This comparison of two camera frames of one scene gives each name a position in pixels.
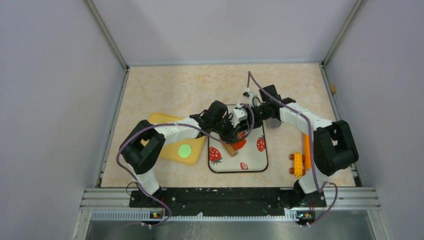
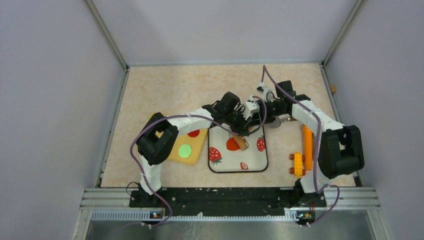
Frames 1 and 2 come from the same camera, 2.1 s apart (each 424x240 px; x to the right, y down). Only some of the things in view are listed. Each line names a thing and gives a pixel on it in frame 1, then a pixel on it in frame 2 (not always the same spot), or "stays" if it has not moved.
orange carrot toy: (307, 152) stays
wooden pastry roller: (230, 149) to (241, 141)
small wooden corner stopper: (333, 88) stays
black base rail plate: (190, 202) stays
